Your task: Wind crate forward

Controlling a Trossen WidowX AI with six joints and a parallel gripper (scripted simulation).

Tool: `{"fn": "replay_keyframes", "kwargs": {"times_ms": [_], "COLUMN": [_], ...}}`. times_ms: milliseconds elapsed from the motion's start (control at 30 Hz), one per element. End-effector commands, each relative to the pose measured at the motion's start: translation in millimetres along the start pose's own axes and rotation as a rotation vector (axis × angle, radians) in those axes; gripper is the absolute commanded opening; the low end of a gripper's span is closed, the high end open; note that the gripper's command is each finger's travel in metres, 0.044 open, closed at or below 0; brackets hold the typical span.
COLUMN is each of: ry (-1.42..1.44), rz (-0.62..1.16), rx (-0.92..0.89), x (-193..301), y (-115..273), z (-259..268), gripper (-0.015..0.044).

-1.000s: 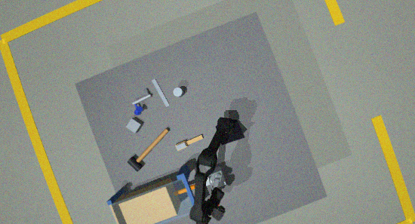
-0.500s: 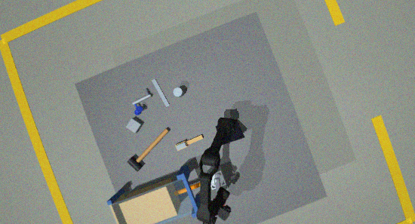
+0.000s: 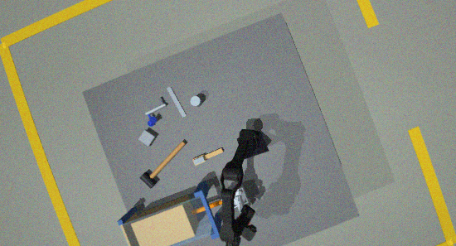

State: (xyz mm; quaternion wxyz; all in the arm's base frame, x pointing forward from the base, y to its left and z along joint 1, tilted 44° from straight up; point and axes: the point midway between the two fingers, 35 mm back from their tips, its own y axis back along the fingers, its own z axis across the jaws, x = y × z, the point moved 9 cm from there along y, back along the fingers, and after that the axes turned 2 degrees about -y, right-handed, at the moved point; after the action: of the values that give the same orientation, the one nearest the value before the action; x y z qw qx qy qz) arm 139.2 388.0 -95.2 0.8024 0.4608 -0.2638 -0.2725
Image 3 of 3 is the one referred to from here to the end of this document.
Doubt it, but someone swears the wooden-handled mallet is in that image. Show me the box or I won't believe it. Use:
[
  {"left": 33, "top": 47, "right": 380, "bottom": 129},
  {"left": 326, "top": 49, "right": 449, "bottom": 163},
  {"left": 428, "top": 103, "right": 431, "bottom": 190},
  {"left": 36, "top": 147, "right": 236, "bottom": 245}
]
[{"left": 139, "top": 141, "right": 186, "bottom": 189}]

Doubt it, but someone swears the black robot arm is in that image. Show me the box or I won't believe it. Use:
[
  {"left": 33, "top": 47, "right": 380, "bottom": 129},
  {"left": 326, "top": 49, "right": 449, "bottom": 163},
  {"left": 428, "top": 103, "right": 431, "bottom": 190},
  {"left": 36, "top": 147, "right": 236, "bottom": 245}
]
[{"left": 219, "top": 129, "right": 259, "bottom": 246}]

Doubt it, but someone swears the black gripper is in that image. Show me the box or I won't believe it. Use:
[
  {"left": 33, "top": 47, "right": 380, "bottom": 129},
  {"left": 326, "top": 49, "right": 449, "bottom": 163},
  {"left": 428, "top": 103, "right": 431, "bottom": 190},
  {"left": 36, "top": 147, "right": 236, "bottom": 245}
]
[{"left": 235, "top": 205, "right": 255, "bottom": 231}]

